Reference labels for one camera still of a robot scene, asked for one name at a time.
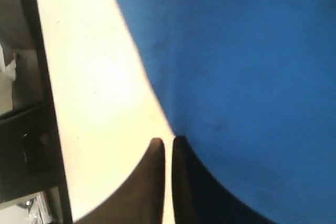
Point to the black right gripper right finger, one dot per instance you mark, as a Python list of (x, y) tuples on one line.
[(198, 197)]

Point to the blue ring binder notebook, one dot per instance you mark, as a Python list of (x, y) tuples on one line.
[(251, 85)]

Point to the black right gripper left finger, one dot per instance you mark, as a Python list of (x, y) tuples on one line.
[(140, 199)]

